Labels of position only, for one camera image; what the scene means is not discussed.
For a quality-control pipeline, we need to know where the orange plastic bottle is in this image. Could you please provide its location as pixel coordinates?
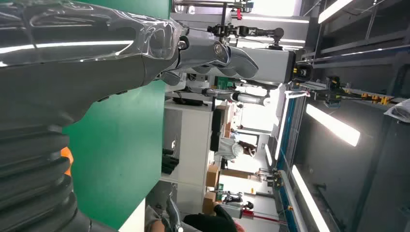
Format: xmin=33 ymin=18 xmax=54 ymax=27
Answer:
xmin=60 ymin=146 xmax=74 ymax=177

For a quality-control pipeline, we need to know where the person in white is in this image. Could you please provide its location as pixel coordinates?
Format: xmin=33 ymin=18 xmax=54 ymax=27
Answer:
xmin=216 ymin=137 xmax=258 ymax=161

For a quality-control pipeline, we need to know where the brown cardboard box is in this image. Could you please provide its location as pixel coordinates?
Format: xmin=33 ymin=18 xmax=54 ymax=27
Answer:
xmin=203 ymin=191 xmax=218 ymax=216
xmin=205 ymin=164 xmax=220 ymax=188

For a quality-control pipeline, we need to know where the white desk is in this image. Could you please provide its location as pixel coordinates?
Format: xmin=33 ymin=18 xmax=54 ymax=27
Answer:
xmin=164 ymin=101 xmax=214 ymax=187

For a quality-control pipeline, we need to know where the ceiling light strip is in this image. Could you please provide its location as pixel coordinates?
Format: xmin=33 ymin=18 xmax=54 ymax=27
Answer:
xmin=318 ymin=0 xmax=353 ymax=24
xmin=291 ymin=165 xmax=331 ymax=232

